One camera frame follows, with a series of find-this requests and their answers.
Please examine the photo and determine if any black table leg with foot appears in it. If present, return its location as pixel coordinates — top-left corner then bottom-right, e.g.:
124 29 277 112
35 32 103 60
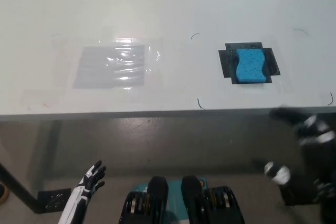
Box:
0 161 72 214

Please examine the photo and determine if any brown round object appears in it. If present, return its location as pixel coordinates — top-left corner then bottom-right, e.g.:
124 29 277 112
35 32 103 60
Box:
0 182 11 205

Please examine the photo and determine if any blue wavy sponge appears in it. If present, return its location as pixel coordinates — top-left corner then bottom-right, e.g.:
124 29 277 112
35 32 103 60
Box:
235 48 266 85

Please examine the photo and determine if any black teal robot body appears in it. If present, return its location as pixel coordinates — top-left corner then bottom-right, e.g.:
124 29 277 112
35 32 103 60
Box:
118 175 246 224

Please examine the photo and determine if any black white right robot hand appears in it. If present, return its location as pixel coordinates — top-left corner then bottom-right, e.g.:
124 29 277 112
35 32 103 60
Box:
253 106 336 207

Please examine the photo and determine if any black tape marked patch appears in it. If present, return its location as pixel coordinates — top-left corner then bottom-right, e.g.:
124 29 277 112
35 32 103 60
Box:
217 41 282 86

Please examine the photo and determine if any clear plastic film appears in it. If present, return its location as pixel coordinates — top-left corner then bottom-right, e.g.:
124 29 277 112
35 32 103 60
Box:
99 26 169 91

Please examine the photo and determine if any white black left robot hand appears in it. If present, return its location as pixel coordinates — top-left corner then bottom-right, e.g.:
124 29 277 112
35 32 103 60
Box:
58 159 107 224

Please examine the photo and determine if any clear plastic sheet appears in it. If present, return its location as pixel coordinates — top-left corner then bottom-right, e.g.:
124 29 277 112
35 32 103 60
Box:
72 44 145 89

